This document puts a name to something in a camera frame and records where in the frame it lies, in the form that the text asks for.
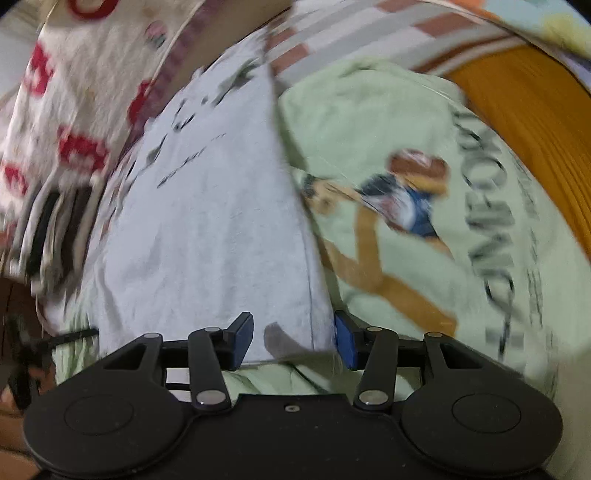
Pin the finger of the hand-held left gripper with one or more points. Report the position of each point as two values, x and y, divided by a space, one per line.
74 338

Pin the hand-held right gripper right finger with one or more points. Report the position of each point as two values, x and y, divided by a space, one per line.
346 344

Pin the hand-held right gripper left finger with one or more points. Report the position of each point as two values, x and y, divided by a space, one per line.
242 339

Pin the light grey t-shirt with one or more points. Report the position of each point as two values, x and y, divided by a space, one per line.
207 207

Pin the stack of folded clothes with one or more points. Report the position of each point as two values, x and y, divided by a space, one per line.
55 230

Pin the light green printed t-shirt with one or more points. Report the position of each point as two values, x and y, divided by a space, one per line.
369 115

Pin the white quilt with red bears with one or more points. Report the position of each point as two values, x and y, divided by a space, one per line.
92 69

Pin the striped bed sheet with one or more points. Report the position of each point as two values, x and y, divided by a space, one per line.
351 27

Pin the colourful floral blanket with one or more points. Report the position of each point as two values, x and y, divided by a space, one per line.
554 32

